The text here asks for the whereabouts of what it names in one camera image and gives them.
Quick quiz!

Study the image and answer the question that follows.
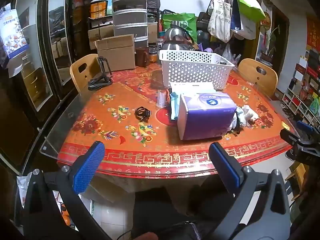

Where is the grey stacked container tower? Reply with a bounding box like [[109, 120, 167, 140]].
[[111, 0, 149, 48]]

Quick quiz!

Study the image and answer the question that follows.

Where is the white perforated plastic basket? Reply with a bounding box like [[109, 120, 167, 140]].
[[159, 49, 235, 90]]

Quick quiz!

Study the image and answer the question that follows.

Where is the clear plastic bag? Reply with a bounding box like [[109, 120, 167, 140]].
[[221, 42, 240, 65], [235, 104, 260, 128]]

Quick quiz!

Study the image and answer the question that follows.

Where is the potted plant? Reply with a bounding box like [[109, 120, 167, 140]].
[[260, 25, 280, 63]]

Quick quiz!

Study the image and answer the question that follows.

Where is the white shelf with goods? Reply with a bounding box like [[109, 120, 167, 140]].
[[281, 47, 320, 128]]

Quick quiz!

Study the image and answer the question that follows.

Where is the brown mug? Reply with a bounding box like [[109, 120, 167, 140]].
[[135, 47, 150, 67]]

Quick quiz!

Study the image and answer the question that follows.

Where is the stainless steel kettle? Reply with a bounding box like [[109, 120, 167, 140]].
[[160, 26, 195, 53]]

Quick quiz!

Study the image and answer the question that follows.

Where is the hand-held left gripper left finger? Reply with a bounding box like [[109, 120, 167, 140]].
[[22, 141, 113, 240]]

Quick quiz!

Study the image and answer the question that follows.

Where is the open cardboard box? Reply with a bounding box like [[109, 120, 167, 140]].
[[94, 34, 137, 72]]

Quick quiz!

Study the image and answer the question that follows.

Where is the purple tissue pack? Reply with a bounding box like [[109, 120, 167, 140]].
[[177, 92, 237, 140]]

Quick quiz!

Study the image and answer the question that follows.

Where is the black folding phone stand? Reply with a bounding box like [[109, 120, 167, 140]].
[[87, 57, 113, 90]]

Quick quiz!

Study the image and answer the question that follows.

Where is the white navy shopping bag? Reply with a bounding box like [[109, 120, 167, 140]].
[[230, 10, 257, 40]]

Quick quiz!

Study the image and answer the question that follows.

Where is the teal folded cloth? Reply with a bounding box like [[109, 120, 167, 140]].
[[169, 92, 182, 125]]

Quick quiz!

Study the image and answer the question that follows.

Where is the wooden chair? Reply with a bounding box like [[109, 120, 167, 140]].
[[69, 54, 100, 93], [237, 58, 278, 97]]

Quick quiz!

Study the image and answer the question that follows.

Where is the red wall hanging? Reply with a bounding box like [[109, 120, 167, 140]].
[[306, 15, 320, 50]]

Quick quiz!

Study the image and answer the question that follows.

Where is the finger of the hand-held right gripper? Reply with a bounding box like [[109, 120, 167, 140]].
[[279, 129, 320, 148], [296, 120, 320, 137]]

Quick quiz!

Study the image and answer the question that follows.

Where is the cream tote bag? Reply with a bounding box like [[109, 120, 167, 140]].
[[207, 0, 232, 43]]

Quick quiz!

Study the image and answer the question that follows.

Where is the black coiled cable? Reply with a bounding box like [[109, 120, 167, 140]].
[[134, 106, 152, 122]]

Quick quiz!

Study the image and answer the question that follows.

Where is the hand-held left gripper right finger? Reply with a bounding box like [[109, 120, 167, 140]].
[[209, 142, 292, 240]]

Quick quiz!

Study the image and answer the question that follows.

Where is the yellow box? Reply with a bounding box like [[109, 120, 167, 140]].
[[90, 0, 108, 19]]

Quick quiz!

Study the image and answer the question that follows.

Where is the dark glass door cabinet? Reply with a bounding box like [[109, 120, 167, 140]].
[[12, 0, 93, 110]]

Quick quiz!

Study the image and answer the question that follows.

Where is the lime green bag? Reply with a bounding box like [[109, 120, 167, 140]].
[[231, 0, 266, 23]]

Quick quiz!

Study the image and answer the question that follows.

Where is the red floral tablecloth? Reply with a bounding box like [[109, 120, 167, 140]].
[[57, 62, 299, 179]]

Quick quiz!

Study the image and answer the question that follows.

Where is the flat cardboard box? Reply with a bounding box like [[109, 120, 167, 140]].
[[87, 26, 114, 50]]

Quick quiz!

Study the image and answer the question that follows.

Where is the white printed packet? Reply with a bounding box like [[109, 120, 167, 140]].
[[168, 81, 217, 94]]

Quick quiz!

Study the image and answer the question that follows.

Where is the clear plastic cup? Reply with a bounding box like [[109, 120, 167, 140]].
[[156, 90, 167, 108]]

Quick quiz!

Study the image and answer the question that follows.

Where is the green shopping bag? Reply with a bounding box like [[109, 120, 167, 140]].
[[162, 12, 198, 44]]

